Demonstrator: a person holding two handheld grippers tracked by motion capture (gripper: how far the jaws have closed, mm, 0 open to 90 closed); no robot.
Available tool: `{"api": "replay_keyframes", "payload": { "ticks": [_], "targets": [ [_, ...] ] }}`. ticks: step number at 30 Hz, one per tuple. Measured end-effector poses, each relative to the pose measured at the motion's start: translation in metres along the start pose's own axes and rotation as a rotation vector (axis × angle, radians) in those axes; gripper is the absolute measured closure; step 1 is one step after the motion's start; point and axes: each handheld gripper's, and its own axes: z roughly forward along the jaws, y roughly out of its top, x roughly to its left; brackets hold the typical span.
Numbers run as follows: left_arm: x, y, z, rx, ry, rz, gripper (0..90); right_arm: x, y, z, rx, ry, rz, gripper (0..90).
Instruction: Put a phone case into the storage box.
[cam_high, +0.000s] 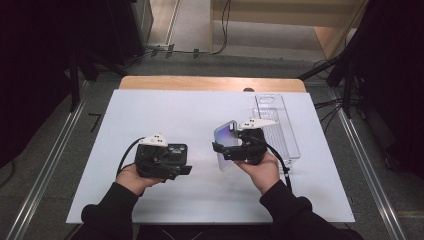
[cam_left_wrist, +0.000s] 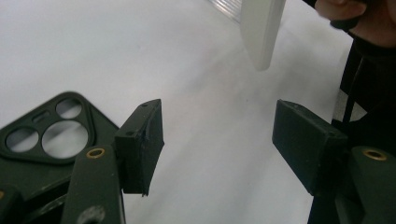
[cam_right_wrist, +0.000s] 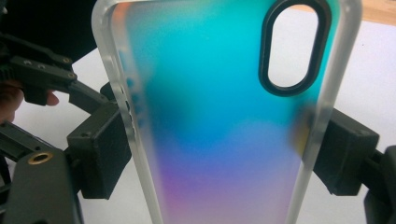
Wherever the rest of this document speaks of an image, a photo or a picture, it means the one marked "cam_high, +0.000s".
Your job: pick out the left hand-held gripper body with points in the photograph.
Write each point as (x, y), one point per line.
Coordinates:
(150, 163)

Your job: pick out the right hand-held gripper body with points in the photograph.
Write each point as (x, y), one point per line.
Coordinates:
(251, 146)

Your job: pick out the black phone case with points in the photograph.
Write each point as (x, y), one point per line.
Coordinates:
(181, 160)

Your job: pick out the smartphone with reflective back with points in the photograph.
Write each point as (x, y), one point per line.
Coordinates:
(225, 135)

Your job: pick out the clear plastic tray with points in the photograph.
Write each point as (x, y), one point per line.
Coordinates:
(283, 133)

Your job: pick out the person's left hand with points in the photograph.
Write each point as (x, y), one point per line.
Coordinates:
(133, 181)

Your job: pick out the person's right hand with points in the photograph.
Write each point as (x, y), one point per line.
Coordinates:
(265, 175)

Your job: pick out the white board sheet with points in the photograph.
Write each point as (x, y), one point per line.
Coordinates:
(186, 110)

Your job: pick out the wooden table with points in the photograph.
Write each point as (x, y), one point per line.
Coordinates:
(206, 83)

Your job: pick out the person's dark lap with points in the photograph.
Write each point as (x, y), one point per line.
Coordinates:
(206, 233)

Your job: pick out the black metal stand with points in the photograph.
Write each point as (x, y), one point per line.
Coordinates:
(74, 83)

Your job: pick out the black tripod stand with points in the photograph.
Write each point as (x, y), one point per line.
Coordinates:
(346, 66)

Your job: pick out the dark cabinet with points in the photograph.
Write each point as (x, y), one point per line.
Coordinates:
(130, 30)

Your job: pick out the light wooden shelf unit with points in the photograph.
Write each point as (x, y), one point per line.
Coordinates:
(286, 13)

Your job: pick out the metal floor rail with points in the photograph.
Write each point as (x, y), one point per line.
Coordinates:
(46, 170)
(366, 166)

